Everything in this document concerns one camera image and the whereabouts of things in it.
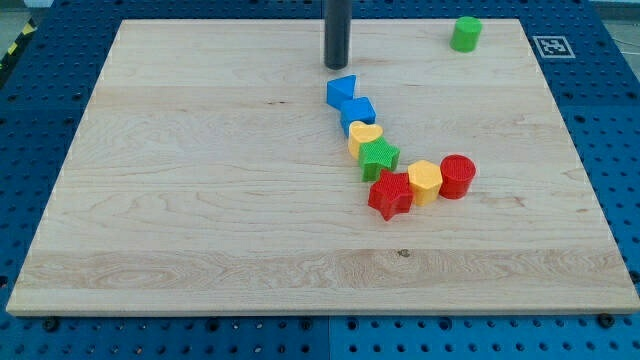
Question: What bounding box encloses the light wooden board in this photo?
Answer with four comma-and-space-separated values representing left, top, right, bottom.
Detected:
7, 19, 639, 316

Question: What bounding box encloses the yellow heart block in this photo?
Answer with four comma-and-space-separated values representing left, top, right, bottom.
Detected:
348, 121, 384, 160

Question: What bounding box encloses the black bolt front left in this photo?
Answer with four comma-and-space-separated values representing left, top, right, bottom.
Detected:
42, 317, 60, 333

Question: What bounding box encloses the red cylinder block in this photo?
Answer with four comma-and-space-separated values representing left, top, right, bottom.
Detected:
439, 154, 476, 200

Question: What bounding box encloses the red star block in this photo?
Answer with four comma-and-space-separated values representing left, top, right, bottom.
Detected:
368, 169, 414, 221

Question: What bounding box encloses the green cylinder block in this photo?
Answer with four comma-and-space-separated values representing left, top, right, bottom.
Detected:
449, 16, 483, 53

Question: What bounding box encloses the white fiducial marker tag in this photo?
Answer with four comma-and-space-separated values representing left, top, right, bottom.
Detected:
533, 35, 575, 59

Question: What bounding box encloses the black bolt front right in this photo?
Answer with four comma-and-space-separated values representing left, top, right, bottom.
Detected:
597, 313, 616, 329

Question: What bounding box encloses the blue cube block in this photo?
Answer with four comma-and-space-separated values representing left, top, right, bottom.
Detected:
340, 97, 376, 137

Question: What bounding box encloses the black bolt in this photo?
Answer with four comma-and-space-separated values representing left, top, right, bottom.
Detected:
42, 317, 60, 333
597, 313, 616, 329

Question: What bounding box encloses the blue triangle block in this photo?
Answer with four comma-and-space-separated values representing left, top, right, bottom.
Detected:
326, 74, 357, 110

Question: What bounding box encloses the green star block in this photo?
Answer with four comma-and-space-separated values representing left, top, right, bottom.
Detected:
358, 137, 400, 182

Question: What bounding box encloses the yellow hexagon block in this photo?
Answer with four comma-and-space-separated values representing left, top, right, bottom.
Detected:
407, 160, 443, 206

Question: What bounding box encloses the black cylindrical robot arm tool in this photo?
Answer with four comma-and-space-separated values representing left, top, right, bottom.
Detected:
324, 0, 352, 70

